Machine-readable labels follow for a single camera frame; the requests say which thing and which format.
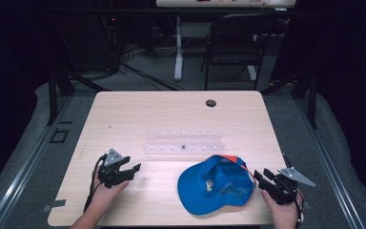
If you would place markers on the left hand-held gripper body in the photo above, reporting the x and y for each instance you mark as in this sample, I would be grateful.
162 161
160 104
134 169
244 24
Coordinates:
111 173

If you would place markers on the aluminium floor rail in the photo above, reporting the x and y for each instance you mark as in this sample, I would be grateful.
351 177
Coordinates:
22 171
330 165

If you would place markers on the black table grommet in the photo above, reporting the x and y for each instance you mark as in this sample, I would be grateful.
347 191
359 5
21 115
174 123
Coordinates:
211 103

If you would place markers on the blue baseball cap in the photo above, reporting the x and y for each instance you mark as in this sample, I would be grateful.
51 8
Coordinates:
213 187

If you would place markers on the person's left hand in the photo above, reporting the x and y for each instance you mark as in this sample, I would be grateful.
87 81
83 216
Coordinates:
106 194

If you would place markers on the black metal stand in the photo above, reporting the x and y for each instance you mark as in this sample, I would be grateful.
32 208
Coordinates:
53 95
312 95

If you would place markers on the clear acrylic rack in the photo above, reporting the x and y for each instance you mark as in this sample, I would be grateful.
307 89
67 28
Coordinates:
184 144

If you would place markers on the person's right hand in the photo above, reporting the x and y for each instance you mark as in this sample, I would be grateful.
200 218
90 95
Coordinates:
282 214

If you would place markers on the grey tape strip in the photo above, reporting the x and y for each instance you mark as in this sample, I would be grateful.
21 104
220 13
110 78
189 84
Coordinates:
53 205

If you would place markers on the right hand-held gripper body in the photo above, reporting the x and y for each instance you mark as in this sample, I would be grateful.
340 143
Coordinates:
284 187

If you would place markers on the black folding chair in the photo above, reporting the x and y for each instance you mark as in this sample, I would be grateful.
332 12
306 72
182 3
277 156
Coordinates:
235 38

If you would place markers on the white background desk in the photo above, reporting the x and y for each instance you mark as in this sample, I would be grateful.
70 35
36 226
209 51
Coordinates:
178 47

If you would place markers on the dark computer tower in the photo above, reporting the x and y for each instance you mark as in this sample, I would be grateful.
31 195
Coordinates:
90 44

